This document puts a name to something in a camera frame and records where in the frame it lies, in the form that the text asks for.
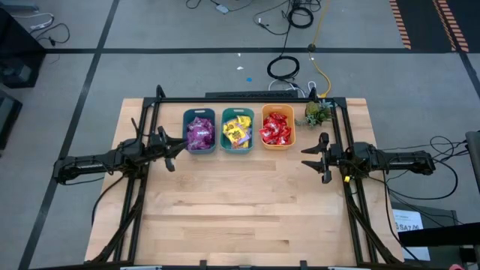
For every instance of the small potted succulent plant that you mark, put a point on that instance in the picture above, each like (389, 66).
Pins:
(315, 112)

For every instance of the red Skittles candy pack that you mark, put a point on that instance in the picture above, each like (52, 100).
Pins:
(278, 117)
(276, 141)
(266, 132)
(284, 131)
(270, 123)

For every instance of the grey power adapter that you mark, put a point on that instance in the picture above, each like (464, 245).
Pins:
(222, 8)

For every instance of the purple Skittles candy pack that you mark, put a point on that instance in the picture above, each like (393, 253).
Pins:
(195, 123)
(192, 135)
(205, 134)
(198, 145)

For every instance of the white paper sheet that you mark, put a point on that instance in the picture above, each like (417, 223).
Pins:
(408, 219)

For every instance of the yellow Sour Patch candy pack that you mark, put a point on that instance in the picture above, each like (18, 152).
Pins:
(244, 143)
(236, 135)
(243, 120)
(229, 126)

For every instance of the orange plastic bin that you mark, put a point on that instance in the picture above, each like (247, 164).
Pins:
(290, 110)

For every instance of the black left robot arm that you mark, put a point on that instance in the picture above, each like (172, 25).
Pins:
(82, 167)

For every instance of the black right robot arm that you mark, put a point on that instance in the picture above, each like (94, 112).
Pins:
(397, 161)

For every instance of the black side table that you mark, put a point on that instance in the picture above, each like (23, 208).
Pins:
(442, 232)

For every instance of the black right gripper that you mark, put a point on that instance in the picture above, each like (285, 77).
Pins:
(335, 157)

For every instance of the red floor object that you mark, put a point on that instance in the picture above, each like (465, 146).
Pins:
(455, 267)

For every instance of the teal green plastic bin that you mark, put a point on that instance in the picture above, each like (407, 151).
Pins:
(222, 144)

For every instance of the black round floor plug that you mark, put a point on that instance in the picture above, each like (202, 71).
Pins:
(311, 47)

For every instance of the dark blue plastic bin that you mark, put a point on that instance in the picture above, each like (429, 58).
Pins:
(185, 127)

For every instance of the black desk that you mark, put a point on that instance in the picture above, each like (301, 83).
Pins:
(15, 41)

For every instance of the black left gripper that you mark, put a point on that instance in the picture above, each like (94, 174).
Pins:
(161, 148)

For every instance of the black equipment case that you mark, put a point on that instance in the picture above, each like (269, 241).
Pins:
(7, 120)

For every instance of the black ribbed bar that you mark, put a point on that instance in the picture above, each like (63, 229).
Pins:
(251, 94)

